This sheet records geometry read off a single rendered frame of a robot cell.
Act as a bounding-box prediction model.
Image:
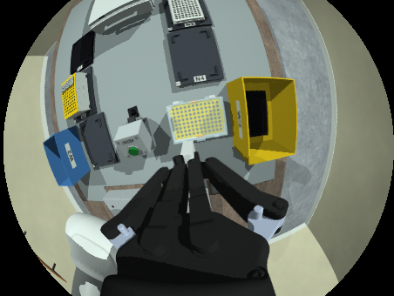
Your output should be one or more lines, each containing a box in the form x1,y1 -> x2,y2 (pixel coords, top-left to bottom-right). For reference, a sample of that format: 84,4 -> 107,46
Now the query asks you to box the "blue bin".
43,125 -> 91,186

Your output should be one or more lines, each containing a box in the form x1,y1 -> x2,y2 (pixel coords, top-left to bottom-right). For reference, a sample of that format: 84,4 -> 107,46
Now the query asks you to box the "grey bench mat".
54,0 -> 275,202

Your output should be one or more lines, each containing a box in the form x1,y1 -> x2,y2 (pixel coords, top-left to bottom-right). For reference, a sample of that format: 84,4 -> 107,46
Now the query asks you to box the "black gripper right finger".
187,140 -> 289,254

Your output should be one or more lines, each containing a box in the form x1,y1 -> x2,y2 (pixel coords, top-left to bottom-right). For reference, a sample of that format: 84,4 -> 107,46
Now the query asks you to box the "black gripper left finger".
100,142 -> 189,257

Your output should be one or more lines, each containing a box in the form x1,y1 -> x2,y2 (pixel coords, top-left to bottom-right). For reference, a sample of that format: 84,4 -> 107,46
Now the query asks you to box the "yellow open-top bin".
227,77 -> 297,165

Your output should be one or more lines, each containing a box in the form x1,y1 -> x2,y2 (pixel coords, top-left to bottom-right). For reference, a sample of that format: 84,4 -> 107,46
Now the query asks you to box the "black assay plate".
245,91 -> 268,138

